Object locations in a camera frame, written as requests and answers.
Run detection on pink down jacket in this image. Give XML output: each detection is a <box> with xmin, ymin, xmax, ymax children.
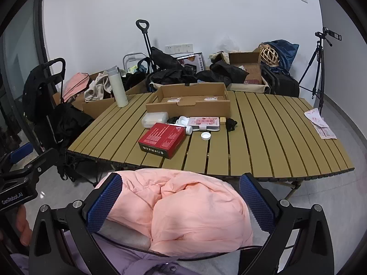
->
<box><xmin>104</xmin><ymin>168</ymin><xmax>254</xmax><ymax>257</ymax></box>

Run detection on black suitcase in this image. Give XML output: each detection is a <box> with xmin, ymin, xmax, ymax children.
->
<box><xmin>261</xmin><ymin>65</ymin><xmax>300</xmax><ymax>97</ymax></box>

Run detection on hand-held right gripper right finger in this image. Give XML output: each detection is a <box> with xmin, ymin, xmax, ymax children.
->
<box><xmin>239</xmin><ymin>173</ymin><xmax>335</xmax><ymax>275</ymax></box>

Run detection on large cardboard box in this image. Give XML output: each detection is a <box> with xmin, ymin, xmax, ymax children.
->
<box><xmin>71</xmin><ymin>71</ymin><xmax>145</xmax><ymax>120</ymax></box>

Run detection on shallow cardboard tray box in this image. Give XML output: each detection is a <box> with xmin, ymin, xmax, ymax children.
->
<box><xmin>146</xmin><ymin>82</ymin><xmax>231</xmax><ymax>120</ymax></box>

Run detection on black folding cart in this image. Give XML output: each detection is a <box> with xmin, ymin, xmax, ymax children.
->
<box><xmin>22</xmin><ymin>58</ymin><xmax>96</xmax><ymax>182</ymax></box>

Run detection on person's left hand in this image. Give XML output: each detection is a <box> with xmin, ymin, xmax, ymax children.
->
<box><xmin>15</xmin><ymin>206</ymin><xmax>33</xmax><ymax>245</ymax></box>

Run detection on pink printed flat box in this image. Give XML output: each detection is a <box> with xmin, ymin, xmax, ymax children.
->
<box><xmin>188</xmin><ymin>116</ymin><xmax>221</xmax><ymax>132</ymax></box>

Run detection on white wall outlets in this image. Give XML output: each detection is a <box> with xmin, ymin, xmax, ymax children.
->
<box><xmin>165</xmin><ymin>44</ymin><xmax>193</xmax><ymax>55</ymax></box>

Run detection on red printed box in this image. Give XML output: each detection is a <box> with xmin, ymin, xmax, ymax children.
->
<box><xmin>138</xmin><ymin>122</ymin><xmax>186</xmax><ymax>160</ymax></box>

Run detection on clear plastic container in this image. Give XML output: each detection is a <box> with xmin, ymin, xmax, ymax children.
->
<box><xmin>142</xmin><ymin>111</ymin><xmax>169</xmax><ymax>129</ymax></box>

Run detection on pink bag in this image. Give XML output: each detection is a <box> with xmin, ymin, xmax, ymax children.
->
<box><xmin>62</xmin><ymin>73</ymin><xmax>90</xmax><ymax>103</ymax></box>

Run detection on blue bag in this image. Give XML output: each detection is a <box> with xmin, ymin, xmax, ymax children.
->
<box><xmin>262</xmin><ymin>40</ymin><xmax>299</xmax><ymax>73</ymax></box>

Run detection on open cardboard box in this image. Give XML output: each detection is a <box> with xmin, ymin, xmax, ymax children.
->
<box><xmin>227</xmin><ymin>51</ymin><xmax>266</xmax><ymax>86</ymax></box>

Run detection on beige cloth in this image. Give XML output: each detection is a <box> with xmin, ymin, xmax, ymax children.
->
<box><xmin>84</xmin><ymin>72</ymin><xmax>116</xmax><ymax>102</ymax></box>

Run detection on black camera tripod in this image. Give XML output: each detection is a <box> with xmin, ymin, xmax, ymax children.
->
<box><xmin>297</xmin><ymin>27</ymin><xmax>342</xmax><ymax>116</ymax></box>

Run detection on pile of black clothing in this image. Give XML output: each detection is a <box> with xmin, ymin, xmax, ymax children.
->
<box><xmin>146</xmin><ymin>47</ymin><xmax>250</xmax><ymax>88</ymax></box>

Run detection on purple jacket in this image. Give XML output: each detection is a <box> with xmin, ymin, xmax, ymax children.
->
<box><xmin>10</xmin><ymin>231</ymin><xmax>241</xmax><ymax>275</ymax></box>

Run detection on red and white printed carton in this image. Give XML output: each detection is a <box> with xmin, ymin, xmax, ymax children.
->
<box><xmin>176</xmin><ymin>52</ymin><xmax>206</xmax><ymax>73</ymax></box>

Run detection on white metal frame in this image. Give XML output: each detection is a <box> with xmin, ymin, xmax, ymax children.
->
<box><xmin>123</xmin><ymin>52</ymin><xmax>147</xmax><ymax>70</ymax></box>

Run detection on white thermos bottle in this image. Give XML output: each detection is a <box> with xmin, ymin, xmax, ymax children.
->
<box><xmin>107</xmin><ymin>66</ymin><xmax>129</xmax><ymax>108</ymax></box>

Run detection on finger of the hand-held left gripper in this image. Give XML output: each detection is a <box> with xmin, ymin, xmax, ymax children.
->
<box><xmin>24</xmin><ymin>148</ymin><xmax>62</xmax><ymax>184</ymax></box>
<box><xmin>0</xmin><ymin>143</ymin><xmax>35</xmax><ymax>175</ymax></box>

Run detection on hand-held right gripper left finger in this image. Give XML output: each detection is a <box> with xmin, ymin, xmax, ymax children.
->
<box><xmin>29</xmin><ymin>173</ymin><xmax>124</xmax><ymax>275</ymax></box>

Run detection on black trolley handle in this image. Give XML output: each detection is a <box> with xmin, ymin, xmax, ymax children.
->
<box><xmin>136</xmin><ymin>19</ymin><xmax>158</xmax><ymax>73</ymax></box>

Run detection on pink printed paper sheets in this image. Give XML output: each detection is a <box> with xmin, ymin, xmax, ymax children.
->
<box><xmin>304</xmin><ymin>108</ymin><xmax>337</xmax><ymax>140</ymax></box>

